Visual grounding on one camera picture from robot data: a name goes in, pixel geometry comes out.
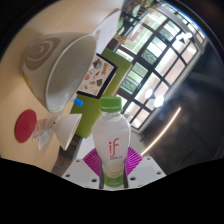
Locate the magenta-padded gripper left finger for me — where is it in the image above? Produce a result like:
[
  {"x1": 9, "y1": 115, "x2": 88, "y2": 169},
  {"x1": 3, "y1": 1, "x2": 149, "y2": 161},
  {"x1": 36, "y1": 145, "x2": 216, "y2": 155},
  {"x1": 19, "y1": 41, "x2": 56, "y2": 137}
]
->
[{"x1": 61, "y1": 148, "x2": 103, "y2": 189}]

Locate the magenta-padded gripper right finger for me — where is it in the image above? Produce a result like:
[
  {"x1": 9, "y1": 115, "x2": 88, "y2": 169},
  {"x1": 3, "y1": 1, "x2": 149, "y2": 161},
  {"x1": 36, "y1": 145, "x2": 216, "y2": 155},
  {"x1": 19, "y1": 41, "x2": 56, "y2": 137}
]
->
[{"x1": 124, "y1": 146, "x2": 167, "y2": 188}]

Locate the clear green-capped drink bottle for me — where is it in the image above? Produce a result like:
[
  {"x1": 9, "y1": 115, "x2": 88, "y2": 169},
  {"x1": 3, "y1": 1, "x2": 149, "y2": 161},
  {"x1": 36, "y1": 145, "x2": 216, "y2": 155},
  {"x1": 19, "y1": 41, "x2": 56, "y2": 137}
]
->
[{"x1": 91, "y1": 96, "x2": 132, "y2": 188}]

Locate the white ceramic bowl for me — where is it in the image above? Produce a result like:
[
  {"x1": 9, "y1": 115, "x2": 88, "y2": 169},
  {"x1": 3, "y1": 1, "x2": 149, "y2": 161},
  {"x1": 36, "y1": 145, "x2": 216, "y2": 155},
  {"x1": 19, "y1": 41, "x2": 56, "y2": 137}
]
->
[{"x1": 53, "y1": 113, "x2": 83, "y2": 151}]

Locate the long curved ceiling light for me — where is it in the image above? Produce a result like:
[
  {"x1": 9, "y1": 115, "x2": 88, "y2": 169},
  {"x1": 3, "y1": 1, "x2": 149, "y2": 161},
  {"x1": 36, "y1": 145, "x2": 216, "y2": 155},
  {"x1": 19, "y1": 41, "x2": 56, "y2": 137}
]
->
[{"x1": 141, "y1": 106, "x2": 183, "y2": 157}]

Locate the small white receipt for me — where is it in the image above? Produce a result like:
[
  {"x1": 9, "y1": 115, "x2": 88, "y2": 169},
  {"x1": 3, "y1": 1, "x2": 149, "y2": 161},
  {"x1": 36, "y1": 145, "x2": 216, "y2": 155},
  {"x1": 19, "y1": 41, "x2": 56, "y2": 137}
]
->
[{"x1": 37, "y1": 129, "x2": 54, "y2": 151}]

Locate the clear plastic wrapper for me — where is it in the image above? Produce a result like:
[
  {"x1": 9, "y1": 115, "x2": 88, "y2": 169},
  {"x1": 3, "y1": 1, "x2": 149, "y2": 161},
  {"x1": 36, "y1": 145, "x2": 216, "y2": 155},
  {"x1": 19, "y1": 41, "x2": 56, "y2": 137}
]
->
[{"x1": 32, "y1": 118, "x2": 48, "y2": 141}]

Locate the small blue-capped object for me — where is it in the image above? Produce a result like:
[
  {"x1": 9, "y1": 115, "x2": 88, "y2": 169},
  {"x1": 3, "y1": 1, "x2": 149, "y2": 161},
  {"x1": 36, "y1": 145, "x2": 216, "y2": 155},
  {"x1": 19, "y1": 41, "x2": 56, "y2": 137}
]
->
[{"x1": 73, "y1": 97, "x2": 84, "y2": 108}]

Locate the group of pendant lamps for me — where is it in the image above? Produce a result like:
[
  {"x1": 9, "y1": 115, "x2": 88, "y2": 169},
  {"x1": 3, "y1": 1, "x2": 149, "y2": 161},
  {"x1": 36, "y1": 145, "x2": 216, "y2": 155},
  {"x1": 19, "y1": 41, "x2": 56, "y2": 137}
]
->
[{"x1": 143, "y1": 31, "x2": 194, "y2": 108}]

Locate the flat round red coaster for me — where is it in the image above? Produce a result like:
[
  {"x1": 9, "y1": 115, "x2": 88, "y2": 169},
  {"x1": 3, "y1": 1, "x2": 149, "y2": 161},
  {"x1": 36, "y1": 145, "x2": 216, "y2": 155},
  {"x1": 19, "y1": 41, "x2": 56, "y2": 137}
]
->
[{"x1": 14, "y1": 109, "x2": 38, "y2": 144}]

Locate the black-framed picture menu stand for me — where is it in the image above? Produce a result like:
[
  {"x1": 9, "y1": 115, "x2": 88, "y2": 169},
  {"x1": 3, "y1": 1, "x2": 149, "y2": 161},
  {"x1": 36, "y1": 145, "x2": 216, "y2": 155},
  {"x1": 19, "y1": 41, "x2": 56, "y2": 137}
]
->
[{"x1": 76, "y1": 53, "x2": 118, "y2": 100}]

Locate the beige swirl-patterned cup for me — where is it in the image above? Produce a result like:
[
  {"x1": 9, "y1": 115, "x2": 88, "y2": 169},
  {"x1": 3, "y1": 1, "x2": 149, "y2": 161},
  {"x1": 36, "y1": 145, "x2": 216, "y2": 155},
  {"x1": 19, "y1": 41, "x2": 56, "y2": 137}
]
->
[{"x1": 19, "y1": 31, "x2": 101, "y2": 114}]

